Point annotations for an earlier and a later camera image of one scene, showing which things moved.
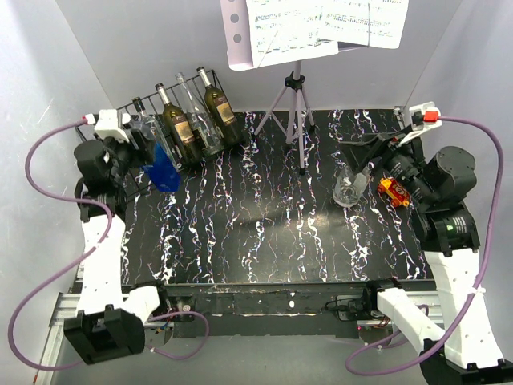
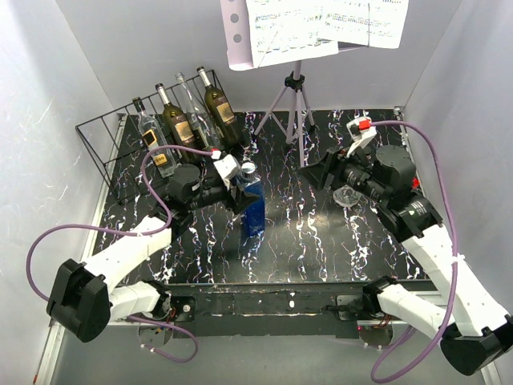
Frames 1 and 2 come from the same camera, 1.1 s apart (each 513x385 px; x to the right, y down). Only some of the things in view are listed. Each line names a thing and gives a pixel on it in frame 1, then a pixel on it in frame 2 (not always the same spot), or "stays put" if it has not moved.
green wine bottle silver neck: [180, 128] stays put
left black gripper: [143, 155] -> [241, 199]
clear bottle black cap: [155, 131] stays put
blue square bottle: [163, 172] -> [253, 217]
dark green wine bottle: [220, 110] stays put
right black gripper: [360, 152] -> [334, 162]
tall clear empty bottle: [203, 127] stays put
